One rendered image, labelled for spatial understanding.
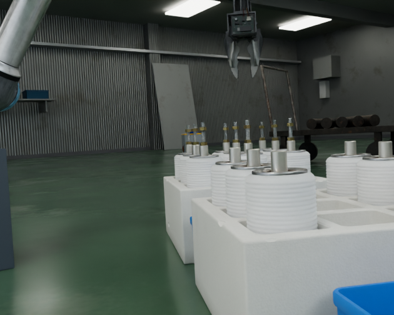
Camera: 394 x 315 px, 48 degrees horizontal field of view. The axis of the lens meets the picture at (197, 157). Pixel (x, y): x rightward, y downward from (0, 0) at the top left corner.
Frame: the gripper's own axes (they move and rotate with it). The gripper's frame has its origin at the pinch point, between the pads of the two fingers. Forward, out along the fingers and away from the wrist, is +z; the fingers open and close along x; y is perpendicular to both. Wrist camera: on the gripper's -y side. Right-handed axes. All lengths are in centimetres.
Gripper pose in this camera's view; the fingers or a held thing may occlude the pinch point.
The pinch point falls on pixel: (244, 73)
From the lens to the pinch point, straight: 118.5
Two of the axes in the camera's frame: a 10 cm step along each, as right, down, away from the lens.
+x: 9.9, -0.4, -1.5
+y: -1.5, 0.6, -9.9
